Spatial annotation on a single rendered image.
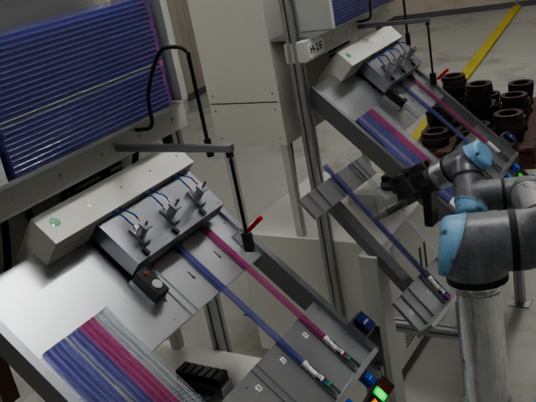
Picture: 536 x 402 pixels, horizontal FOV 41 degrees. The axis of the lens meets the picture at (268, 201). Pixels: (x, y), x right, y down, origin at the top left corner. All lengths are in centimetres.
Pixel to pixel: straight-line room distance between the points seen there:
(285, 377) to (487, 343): 49
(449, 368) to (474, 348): 157
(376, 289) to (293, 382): 53
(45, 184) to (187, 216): 37
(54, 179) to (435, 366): 191
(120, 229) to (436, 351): 181
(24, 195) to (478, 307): 93
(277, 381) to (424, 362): 148
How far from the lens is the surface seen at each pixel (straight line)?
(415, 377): 301
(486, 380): 150
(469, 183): 178
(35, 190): 158
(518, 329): 327
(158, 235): 170
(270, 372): 169
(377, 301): 215
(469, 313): 144
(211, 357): 218
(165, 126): 187
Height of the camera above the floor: 176
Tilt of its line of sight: 21 degrees down
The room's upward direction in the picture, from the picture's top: 11 degrees counter-clockwise
